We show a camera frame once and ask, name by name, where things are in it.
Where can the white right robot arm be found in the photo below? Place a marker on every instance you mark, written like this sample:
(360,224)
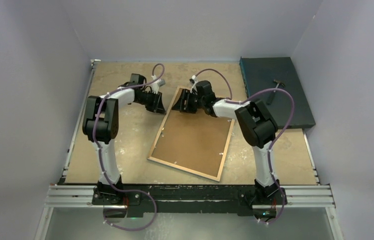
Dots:
(257,125)

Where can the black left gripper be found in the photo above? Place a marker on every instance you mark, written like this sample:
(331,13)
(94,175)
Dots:
(157,106)

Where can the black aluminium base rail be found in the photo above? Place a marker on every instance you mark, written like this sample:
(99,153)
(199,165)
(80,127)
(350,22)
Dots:
(237,199)

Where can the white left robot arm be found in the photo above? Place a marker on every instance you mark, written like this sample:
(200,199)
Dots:
(101,124)

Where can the claw hammer with grey handle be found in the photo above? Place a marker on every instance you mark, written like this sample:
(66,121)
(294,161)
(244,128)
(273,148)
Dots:
(279,84)

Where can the blue wooden picture frame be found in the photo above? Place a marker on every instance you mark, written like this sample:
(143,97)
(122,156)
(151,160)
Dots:
(223,155)

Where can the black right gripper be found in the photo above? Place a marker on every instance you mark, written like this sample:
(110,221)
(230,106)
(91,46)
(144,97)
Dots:
(186,94)

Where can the dark grey flat box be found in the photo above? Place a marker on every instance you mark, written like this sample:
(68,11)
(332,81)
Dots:
(278,72)

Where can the brown backing board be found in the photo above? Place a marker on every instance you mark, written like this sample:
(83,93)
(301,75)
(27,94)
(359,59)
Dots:
(193,142)

